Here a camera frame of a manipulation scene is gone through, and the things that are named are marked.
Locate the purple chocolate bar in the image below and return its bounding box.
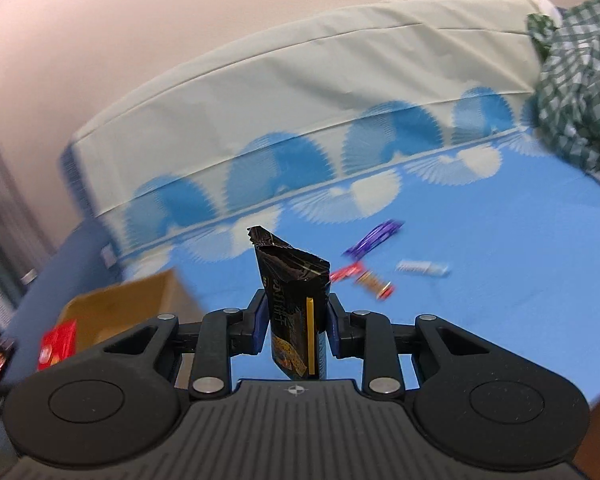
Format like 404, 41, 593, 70
343, 220, 404, 260

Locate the green checkered cloth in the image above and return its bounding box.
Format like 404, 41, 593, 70
527, 0, 600, 184

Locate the thin red snack stick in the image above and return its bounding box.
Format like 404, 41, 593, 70
329, 261, 366, 283

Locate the red square snack packet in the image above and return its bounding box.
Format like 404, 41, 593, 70
38, 320, 76, 370

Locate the small red brown candy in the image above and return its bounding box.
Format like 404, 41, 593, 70
355, 271, 394, 300

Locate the brown cardboard box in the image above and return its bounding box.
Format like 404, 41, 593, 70
56, 269, 204, 352

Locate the black gold snack pouch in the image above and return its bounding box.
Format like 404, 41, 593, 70
248, 226, 330, 380

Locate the silver blue snack stick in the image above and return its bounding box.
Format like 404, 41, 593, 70
396, 260, 451, 278

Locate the blue white patterned sofa cover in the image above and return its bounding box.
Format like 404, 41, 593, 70
59, 0, 600, 401

